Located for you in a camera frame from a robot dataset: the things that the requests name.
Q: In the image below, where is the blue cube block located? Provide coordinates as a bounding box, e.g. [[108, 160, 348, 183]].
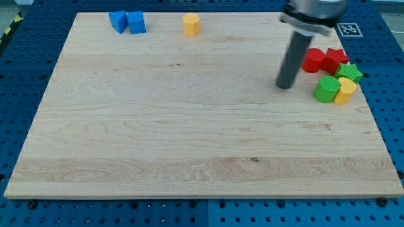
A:
[[127, 11, 146, 34]]

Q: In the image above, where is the light wooden board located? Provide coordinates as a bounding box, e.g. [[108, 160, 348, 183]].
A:
[[4, 13, 403, 199]]

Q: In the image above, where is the green cylinder block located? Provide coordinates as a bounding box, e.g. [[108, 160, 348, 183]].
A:
[[313, 76, 340, 103]]

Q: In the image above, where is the yellow hexagon block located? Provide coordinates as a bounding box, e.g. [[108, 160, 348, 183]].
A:
[[182, 13, 201, 37]]

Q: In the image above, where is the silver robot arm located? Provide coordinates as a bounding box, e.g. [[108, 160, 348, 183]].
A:
[[276, 0, 347, 90]]

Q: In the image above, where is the white fiducial marker tag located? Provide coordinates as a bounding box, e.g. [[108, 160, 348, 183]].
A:
[[337, 23, 363, 37]]

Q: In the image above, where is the red cylinder block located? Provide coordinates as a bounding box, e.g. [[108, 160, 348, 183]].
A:
[[301, 48, 325, 73]]

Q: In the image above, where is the yellow heart block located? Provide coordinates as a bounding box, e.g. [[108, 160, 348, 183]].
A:
[[333, 77, 358, 105]]

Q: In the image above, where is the green star block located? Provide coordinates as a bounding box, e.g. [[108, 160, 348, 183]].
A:
[[334, 63, 363, 84]]

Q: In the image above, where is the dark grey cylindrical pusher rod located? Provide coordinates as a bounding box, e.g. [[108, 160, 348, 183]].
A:
[[276, 32, 312, 90]]

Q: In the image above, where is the red star block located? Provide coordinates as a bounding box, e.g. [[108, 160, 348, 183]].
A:
[[320, 48, 350, 76]]

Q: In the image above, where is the blue triangular block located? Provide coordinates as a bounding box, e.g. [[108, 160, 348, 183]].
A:
[[109, 11, 129, 34]]

